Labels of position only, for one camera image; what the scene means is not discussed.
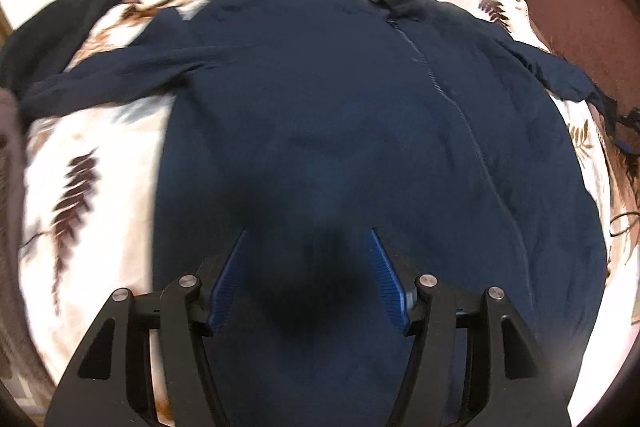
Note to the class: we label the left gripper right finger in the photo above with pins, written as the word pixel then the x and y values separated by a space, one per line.
pixel 506 381

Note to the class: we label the black garment on bed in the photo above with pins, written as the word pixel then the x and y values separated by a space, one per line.
pixel 45 44

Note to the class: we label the navy blue shirt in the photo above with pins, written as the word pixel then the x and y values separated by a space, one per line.
pixel 307 124

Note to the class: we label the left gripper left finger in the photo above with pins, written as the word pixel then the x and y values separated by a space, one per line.
pixel 109 380

